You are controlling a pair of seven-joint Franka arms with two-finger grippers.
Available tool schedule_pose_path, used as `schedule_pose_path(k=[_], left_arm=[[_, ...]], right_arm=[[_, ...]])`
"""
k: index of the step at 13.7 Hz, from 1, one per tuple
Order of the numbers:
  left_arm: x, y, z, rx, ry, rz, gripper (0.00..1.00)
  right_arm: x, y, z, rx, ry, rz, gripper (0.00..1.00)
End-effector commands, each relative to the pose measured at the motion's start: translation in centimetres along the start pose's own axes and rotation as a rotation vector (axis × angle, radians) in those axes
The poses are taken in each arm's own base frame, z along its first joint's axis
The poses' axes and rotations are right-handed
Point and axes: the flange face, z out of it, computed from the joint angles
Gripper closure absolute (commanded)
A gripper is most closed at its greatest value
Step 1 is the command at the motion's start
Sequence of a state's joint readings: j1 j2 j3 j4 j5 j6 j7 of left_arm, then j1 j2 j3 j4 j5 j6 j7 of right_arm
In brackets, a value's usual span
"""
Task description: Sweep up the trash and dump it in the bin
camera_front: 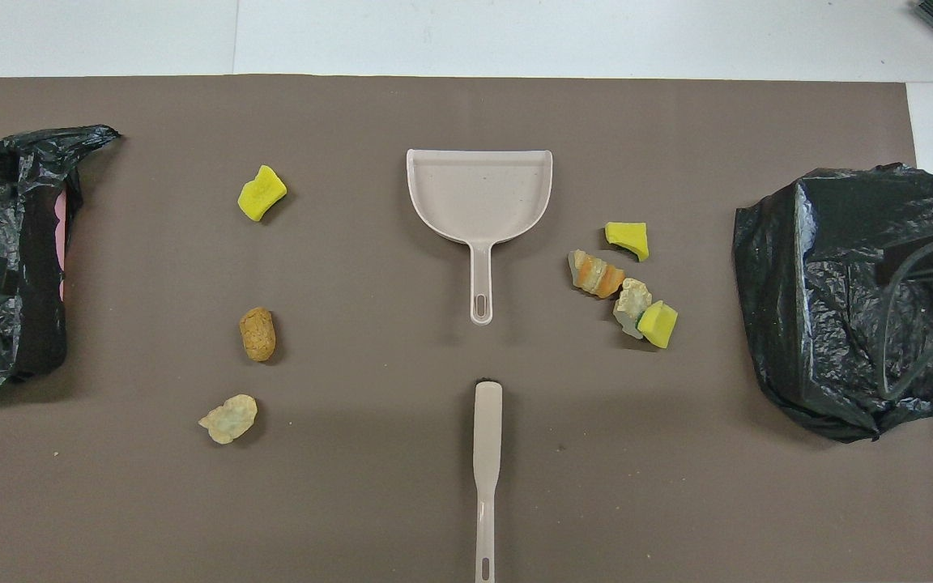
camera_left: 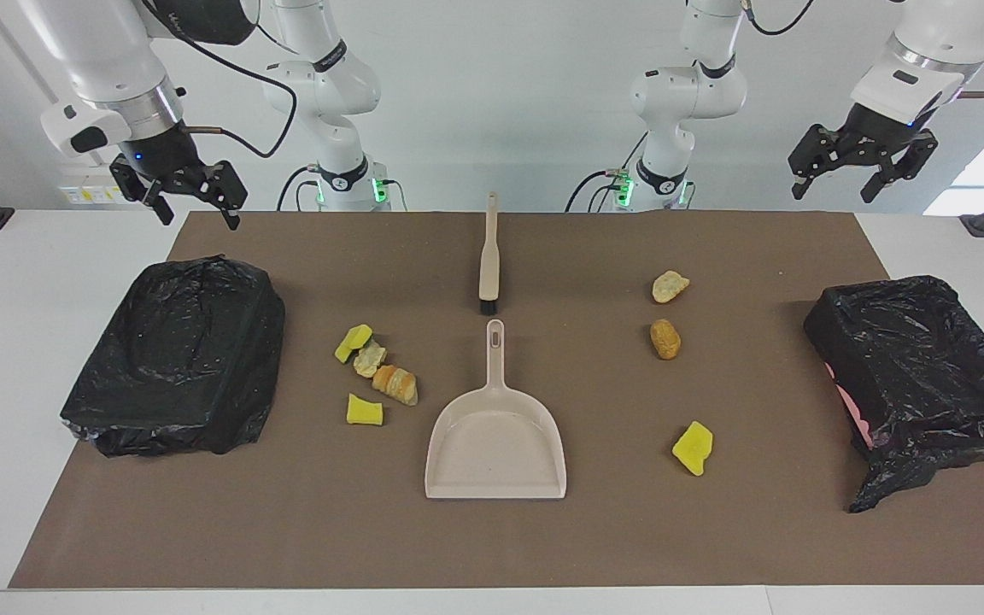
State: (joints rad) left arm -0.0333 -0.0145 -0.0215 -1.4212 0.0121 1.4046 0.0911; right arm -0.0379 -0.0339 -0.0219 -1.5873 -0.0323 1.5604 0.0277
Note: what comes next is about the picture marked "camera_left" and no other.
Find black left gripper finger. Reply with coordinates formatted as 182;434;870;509
788;125;853;201
861;128;939;203

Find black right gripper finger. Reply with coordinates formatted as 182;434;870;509
109;156;175;226
200;161;249;230

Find yellow sponge block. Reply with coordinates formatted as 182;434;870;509
334;324;374;365

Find pale yellow bread chunk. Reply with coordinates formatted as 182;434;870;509
652;270;690;304

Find pale bread piece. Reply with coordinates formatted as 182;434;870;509
353;341;388;379

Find brown bread nugget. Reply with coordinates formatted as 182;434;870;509
650;319;682;360

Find orange striped croissant piece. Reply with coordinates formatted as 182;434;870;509
372;365;419;407

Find thin yellow sponge piece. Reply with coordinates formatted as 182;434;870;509
346;393;384;426

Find beige hand brush black bristles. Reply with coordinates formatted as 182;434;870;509
478;192;501;315

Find yellow sponge wedge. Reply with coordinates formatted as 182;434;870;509
672;420;714;477

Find beige plastic dustpan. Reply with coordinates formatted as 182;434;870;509
425;319;567;500

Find black bag-covered bin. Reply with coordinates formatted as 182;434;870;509
60;255;286;457

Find black bag bin pink rim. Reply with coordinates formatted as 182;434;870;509
804;275;984;514

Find brown table mat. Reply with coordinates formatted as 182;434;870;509
9;211;984;589

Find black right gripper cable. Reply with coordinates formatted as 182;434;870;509
146;4;298;159

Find black right base cable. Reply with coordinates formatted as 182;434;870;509
277;165;322;212

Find black base cable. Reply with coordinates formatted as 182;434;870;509
277;165;322;212
566;132;648;212

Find white wall socket box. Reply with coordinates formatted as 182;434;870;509
58;167;130;206

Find black left base cable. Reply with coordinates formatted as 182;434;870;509
566;132;648;212

